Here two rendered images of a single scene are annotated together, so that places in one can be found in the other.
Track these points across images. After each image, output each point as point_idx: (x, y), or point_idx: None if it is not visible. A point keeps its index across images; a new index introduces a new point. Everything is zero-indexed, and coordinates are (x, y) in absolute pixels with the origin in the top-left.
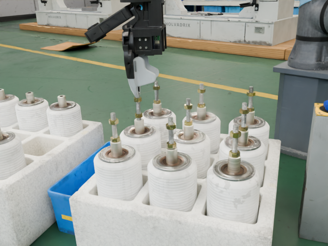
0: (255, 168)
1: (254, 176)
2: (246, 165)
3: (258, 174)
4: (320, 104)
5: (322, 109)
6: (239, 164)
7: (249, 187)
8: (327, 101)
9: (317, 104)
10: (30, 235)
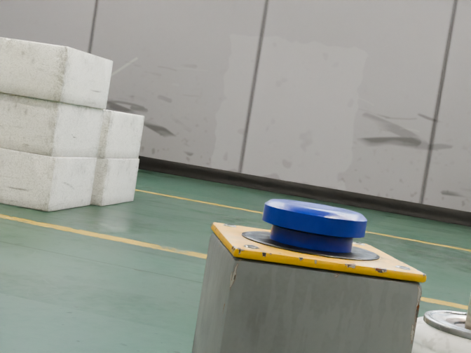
0: (441, 333)
1: (422, 320)
2: (466, 329)
3: (419, 329)
4: (387, 266)
5: (357, 248)
6: (468, 305)
7: None
8: (350, 211)
9: (406, 267)
10: None
